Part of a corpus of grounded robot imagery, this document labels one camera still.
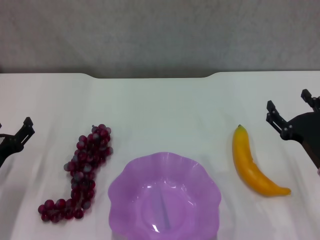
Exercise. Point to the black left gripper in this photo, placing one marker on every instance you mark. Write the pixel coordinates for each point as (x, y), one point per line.
(5, 147)

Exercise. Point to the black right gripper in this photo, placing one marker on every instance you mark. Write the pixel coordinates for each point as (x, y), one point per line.
(308, 130)

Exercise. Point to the yellow banana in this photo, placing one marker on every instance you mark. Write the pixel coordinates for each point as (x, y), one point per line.
(246, 166)

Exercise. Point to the dark red grape bunch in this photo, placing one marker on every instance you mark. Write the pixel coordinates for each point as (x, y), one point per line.
(83, 160)

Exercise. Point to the purple scalloped plastic plate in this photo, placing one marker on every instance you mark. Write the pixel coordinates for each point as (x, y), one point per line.
(165, 197)

